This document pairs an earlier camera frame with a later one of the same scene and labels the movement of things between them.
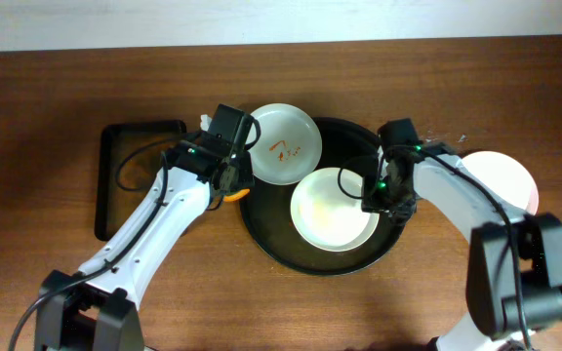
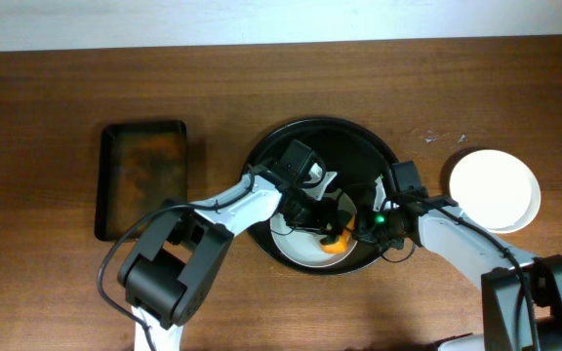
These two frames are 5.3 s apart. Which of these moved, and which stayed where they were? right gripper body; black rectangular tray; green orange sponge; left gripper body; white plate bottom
Moved: right gripper body; green orange sponge; white plate bottom; left gripper body
Stayed: black rectangular tray
